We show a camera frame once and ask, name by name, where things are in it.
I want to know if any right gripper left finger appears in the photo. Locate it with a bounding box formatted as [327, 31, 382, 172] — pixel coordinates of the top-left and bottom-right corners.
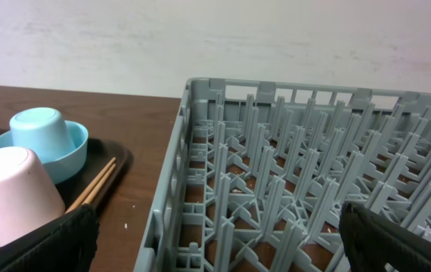
[0, 205, 100, 272]

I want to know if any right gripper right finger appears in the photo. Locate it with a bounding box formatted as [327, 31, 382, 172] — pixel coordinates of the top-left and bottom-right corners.
[339, 201, 431, 272]

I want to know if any grey dishwasher rack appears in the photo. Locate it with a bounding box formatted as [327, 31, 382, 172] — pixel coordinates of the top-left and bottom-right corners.
[135, 78, 431, 271]

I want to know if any right wooden chopstick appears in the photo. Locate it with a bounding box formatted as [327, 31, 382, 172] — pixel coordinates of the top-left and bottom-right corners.
[82, 163, 116, 204]

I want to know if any wooden chopstick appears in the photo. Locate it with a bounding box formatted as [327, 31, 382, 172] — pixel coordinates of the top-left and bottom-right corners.
[82, 163, 116, 204]
[65, 157, 116, 214]

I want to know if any left wooden chopstick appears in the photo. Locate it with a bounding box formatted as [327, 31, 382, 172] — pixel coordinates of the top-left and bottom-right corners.
[65, 157, 116, 214]

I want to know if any light blue bowl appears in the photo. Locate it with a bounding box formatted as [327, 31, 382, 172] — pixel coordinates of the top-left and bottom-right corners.
[0, 120, 88, 184]

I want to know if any pale pink cup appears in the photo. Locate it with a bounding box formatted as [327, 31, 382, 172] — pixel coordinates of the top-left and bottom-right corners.
[0, 147, 65, 247]

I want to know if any light blue cup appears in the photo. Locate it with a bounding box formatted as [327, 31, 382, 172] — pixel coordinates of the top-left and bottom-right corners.
[9, 107, 76, 163]

